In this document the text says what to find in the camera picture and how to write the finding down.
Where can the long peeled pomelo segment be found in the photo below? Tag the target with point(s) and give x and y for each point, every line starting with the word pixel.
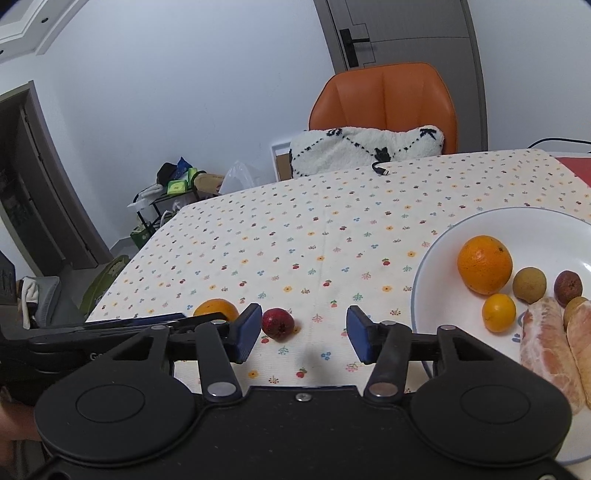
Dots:
pixel 545 351

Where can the short peeled pomelo segment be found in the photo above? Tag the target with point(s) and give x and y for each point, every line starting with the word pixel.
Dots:
pixel 579 338

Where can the black metal shelf rack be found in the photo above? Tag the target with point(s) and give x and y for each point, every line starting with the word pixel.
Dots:
pixel 153 206

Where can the white Sweet bowl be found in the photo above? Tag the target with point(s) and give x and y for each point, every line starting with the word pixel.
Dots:
pixel 547 240

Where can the green box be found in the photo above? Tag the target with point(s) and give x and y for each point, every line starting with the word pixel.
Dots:
pixel 140 235

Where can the grey door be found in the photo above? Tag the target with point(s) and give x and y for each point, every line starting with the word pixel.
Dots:
pixel 438 32

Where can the white black-patterned cushion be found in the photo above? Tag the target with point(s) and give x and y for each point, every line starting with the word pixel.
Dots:
pixel 324 151

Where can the orange leather chair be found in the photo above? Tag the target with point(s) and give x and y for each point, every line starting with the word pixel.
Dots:
pixel 397 97

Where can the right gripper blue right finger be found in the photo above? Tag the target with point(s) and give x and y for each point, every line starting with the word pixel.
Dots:
pixel 386 346

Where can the white framed cork board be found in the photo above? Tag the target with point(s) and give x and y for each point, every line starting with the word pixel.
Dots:
pixel 281 160

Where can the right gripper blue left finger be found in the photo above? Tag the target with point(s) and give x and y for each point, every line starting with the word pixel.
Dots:
pixel 221 344

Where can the green slipper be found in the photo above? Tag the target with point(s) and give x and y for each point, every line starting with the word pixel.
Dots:
pixel 101 283

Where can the dark red small fruit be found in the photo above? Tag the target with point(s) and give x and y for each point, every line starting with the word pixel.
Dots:
pixel 567 286

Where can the brown longan fruit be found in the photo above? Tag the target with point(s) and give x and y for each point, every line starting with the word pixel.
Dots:
pixel 529 285
pixel 571 307

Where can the person's left hand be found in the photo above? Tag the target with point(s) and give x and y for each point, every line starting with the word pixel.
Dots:
pixel 17 420

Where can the large orange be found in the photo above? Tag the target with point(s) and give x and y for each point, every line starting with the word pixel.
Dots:
pixel 217 305
pixel 485 265

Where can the clear plastic bag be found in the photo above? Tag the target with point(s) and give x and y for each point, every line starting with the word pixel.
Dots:
pixel 240 176

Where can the black door handle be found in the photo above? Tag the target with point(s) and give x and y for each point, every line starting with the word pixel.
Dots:
pixel 349 46

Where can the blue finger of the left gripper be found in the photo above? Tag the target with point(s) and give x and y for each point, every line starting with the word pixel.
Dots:
pixel 136 321

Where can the floral white tablecloth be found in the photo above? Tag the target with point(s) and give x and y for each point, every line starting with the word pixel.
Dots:
pixel 316 246

